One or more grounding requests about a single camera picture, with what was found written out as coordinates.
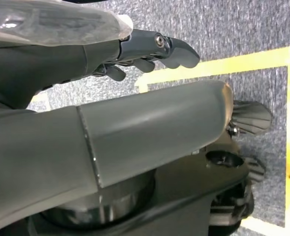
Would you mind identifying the black robot hip disc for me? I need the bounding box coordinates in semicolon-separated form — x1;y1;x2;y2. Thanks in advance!
41;169;156;229

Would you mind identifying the black ribbed robot foot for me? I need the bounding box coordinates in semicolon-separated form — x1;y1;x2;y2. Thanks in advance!
230;100;273;138
245;156;267;183

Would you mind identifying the yellow floor tape square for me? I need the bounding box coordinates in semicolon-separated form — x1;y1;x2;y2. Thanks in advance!
134;44;290;236

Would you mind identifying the black ribbed robot left foot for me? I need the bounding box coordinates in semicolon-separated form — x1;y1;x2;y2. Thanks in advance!
230;100;273;138

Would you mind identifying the black ribbed robot right foot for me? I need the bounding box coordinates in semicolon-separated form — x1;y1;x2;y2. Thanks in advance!
245;156;267;183

